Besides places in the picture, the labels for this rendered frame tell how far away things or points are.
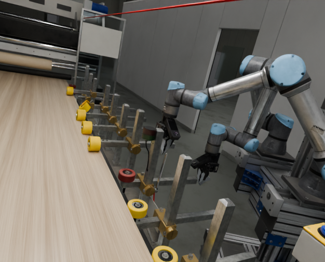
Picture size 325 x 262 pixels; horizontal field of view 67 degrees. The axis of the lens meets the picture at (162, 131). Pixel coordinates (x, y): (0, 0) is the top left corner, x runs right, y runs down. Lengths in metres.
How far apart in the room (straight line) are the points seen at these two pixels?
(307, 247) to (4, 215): 0.82
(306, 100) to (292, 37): 2.98
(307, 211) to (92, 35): 2.79
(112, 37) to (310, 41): 2.51
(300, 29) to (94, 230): 3.62
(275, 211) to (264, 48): 3.28
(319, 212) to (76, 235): 1.00
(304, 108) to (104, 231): 0.83
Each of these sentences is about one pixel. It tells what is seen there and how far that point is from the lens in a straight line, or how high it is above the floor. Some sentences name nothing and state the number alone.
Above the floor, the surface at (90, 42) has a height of 1.40.
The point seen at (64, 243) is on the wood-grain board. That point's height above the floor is 0.90.
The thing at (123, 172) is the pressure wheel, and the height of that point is 0.90.
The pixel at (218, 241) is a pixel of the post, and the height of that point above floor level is 0.98.
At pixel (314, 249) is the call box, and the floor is 1.20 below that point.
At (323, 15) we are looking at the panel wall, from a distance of 3.88.
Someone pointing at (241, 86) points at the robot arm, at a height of 1.41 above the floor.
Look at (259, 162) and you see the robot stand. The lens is 1.68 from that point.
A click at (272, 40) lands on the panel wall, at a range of 4.19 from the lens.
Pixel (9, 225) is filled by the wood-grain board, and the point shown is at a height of 0.90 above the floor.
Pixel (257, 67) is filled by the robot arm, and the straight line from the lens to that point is 1.41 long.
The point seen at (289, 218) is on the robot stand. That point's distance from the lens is 1.29.
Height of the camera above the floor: 1.48
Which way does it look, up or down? 17 degrees down
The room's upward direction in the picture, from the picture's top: 13 degrees clockwise
